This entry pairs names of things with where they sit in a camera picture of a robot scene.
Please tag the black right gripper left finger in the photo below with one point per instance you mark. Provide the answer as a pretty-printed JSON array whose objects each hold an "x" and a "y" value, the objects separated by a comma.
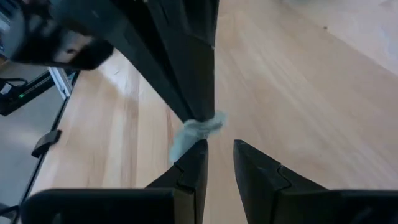
[{"x": 191, "y": 180}]

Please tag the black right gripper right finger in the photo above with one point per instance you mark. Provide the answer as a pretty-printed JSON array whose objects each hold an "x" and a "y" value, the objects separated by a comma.
[{"x": 258, "y": 183}]

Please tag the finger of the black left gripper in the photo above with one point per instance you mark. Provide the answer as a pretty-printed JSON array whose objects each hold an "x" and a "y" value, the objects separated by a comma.
[
  {"x": 133, "y": 34},
  {"x": 199, "y": 62}
]

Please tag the pale green cloth piece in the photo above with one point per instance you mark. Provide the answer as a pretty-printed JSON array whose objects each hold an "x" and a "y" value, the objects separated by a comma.
[{"x": 189, "y": 133}]

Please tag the silver bar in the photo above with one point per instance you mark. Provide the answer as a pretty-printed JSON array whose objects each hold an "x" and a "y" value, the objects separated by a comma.
[{"x": 62, "y": 82}]

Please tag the black device with green light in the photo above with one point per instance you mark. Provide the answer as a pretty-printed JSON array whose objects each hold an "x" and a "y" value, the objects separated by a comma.
[{"x": 18, "y": 100}]

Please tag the black clip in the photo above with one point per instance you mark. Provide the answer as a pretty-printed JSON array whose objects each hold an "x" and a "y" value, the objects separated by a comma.
[{"x": 46, "y": 142}]

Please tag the black aluminium table frame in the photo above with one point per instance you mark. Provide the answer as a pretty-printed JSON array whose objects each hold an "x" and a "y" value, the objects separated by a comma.
[{"x": 57, "y": 118}]

